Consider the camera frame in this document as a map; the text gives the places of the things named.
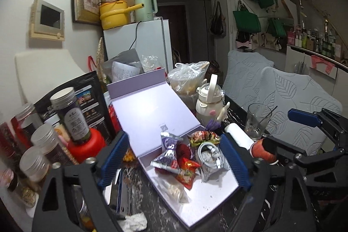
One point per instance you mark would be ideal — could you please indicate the white cartoon water bottle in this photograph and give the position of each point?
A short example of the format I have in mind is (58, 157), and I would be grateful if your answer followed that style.
(208, 104)

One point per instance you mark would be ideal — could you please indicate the woven fan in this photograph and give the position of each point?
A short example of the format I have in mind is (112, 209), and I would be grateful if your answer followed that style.
(101, 51)

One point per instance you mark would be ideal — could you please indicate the plastic bag of food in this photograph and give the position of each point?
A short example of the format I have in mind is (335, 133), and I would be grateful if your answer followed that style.
(187, 77)

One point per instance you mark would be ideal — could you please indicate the wall intercom panel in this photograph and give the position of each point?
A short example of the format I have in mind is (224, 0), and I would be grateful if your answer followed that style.
(49, 17)

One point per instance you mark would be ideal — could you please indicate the pale green kettle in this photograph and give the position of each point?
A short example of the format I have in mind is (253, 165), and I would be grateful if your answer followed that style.
(144, 7)

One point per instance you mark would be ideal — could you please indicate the grey bag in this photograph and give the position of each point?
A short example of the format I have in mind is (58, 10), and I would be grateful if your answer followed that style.
(127, 58)

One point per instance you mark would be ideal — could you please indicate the pink cloth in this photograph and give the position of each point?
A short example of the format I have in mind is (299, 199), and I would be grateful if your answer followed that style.
(322, 63)

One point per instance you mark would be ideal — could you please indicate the yellow pot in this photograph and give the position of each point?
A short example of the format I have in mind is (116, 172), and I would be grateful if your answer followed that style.
(114, 14)

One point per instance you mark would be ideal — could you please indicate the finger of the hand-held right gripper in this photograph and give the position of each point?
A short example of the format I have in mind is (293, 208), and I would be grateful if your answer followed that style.
(280, 149)
(301, 116)

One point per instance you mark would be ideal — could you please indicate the crumpled white tissue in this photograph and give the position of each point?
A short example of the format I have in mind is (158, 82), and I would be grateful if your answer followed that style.
(133, 222)

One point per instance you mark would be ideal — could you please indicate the thin dark stirring stick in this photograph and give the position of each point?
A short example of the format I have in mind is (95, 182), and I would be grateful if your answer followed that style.
(269, 115)

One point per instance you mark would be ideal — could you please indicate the white purple snack packet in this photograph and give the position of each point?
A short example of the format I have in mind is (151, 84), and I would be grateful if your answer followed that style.
(170, 147)

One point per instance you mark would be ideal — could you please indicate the black printed pouch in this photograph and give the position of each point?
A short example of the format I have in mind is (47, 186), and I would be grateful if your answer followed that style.
(87, 101)

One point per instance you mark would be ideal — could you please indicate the red apple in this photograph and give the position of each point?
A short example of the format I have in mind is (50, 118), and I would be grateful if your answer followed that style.
(258, 151)

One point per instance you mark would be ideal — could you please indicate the white refrigerator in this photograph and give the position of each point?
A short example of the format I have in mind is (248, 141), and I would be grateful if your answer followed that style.
(146, 41)

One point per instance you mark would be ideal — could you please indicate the dark hanging bag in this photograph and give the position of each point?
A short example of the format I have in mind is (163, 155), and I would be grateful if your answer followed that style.
(217, 22)

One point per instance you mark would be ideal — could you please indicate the red fuzzy scrunchie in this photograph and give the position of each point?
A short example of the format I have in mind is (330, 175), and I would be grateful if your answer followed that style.
(183, 151)

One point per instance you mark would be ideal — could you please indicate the clear jar with screw lid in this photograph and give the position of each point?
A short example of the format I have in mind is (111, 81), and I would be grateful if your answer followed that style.
(34, 164)
(27, 119)
(47, 142)

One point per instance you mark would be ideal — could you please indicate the clear zip bag of food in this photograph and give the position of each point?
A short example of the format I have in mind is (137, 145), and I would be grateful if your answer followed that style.
(175, 190)

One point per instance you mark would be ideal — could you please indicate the white counter cabinet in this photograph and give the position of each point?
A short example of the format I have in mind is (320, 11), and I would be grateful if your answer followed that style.
(299, 58)

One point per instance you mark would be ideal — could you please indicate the glass mug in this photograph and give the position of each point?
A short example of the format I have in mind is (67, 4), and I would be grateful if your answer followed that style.
(255, 120)

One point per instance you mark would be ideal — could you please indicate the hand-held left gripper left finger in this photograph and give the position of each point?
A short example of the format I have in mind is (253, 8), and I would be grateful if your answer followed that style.
(114, 158)

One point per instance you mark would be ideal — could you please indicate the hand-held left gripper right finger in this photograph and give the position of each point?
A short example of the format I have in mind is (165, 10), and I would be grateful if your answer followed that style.
(233, 161)

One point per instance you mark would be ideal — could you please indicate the purple gift box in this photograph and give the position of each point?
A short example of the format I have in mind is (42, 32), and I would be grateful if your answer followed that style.
(152, 112)

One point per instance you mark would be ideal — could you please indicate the clear crinkled plastic wrap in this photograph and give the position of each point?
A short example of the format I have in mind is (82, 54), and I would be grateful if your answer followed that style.
(152, 63)

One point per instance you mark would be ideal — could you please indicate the white cylindrical roll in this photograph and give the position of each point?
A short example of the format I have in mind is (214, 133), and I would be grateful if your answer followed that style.
(239, 135)

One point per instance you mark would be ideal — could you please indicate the large green tote bag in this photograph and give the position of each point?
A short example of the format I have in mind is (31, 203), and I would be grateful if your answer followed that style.
(246, 21)

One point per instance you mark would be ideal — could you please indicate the red box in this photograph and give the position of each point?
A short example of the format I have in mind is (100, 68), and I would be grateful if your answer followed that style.
(87, 145)

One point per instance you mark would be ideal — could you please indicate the tall dark label jar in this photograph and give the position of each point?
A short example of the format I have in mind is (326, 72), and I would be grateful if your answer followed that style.
(73, 117)

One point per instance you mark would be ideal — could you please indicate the beige tote bags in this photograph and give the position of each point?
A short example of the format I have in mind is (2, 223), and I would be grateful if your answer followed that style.
(265, 41)

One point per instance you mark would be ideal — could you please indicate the brown door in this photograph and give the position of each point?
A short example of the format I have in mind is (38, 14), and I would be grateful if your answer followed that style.
(176, 31)

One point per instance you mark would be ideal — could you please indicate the leaf pattern covered chair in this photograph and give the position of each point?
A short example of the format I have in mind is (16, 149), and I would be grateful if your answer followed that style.
(299, 90)
(244, 71)

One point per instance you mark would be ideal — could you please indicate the bag of orange snacks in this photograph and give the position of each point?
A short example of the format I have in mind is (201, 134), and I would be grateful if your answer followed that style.
(129, 157)

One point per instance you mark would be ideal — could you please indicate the white printed foil bag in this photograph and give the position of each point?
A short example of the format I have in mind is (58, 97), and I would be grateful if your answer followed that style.
(210, 173)

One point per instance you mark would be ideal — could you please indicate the blue white carton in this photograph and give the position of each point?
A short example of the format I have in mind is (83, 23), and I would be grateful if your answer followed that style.
(121, 194)

